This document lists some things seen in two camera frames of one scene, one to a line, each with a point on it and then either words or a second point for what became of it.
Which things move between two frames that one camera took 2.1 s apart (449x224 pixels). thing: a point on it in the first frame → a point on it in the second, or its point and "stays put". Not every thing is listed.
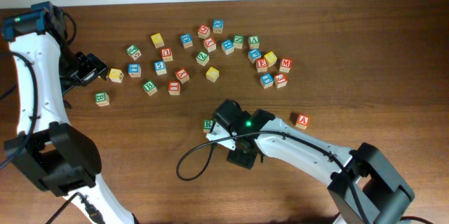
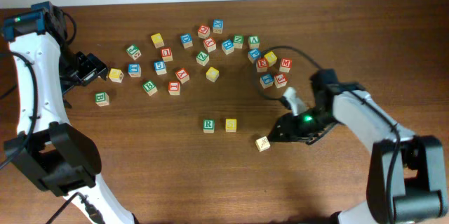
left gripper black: (90, 71) stays put
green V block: (254, 42) stays put
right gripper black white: (243, 156) → (292, 126)
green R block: (208, 123) stays put
